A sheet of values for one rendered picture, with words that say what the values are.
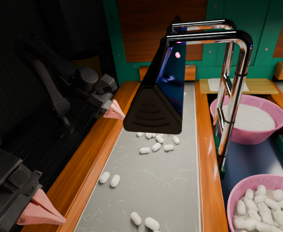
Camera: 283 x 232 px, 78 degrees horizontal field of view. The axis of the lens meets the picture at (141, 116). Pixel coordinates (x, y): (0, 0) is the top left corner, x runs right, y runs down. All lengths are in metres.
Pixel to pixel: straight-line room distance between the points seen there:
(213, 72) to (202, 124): 0.41
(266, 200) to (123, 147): 0.44
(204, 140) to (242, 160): 0.16
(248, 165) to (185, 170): 0.24
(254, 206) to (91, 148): 0.51
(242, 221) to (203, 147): 0.22
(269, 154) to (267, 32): 0.55
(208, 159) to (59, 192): 0.45
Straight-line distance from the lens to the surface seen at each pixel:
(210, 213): 0.49
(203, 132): 0.67
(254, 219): 0.54
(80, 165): 0.62
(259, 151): 0.79
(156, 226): 0.48
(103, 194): 0.56
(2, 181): 0.32
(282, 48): 1.10
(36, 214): 0.38
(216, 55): 1.01
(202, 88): 0.94
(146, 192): 0.54
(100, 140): 0.68
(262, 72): 1.10
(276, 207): 0.58
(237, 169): 0.70
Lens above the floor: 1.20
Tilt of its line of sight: 35 degrees down
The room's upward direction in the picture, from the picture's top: 7 degrees counter-clockwise
